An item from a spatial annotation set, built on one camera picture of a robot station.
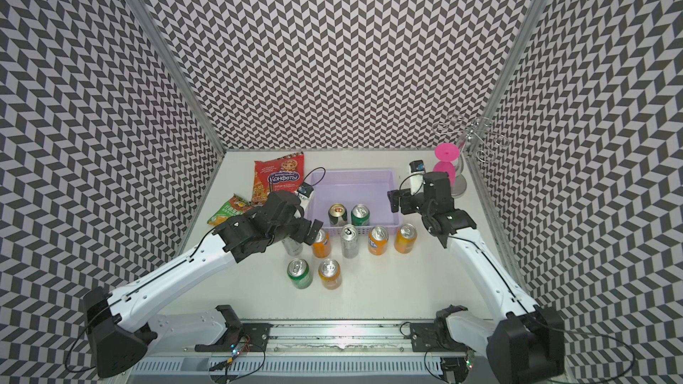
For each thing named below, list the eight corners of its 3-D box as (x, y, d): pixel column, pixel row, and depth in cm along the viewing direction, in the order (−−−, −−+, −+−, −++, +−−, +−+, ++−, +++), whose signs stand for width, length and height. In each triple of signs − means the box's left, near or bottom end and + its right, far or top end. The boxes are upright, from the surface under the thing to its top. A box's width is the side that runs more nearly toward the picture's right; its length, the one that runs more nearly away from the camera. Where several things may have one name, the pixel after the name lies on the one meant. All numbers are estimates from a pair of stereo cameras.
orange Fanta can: (368, 256, 90) (370, 241, 81) (368, 241, 94) (369, 225, 85) (385, 256, 90) (388, 241, 81) (384, 241, 94) (387, 225, 85)
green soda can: (292, 289, 83) (285, 278, 75) (295, 270, 87) (288, 258, 78) (311, 289, 83) (306, 278, 75) (313, 270, 87) (309, 258, 78)
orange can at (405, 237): (395, 254, 91) (399, 239, 82) (393, 239, 95) (397, 223, 86) (411, 254, 91) (417, 239, 82) (409, 239, 95) (415, 223, 86)
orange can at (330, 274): (321, 291, 84) (317, 280, 76) (322, 269, 88) (319, 258, 80) (341, 290, 84) (340, 280, 76) (342, 269, 88) (340, 258, 80)
